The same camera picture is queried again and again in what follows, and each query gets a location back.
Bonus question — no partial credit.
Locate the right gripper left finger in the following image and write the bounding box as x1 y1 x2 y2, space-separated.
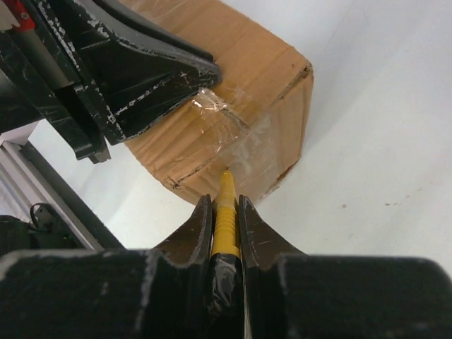
1 196 212 338

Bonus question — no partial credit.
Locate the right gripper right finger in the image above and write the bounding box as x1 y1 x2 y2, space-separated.
238 196 451 338

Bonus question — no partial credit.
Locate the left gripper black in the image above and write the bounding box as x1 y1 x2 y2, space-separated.
1 1 222 163

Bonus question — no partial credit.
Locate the yellow utility knife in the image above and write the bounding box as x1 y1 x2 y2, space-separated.
205 170 244 338

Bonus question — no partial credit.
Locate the brown cardboard express box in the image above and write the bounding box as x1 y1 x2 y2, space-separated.
126 1 314 203

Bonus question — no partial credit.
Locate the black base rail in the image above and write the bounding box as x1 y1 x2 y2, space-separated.
20 141 125 249

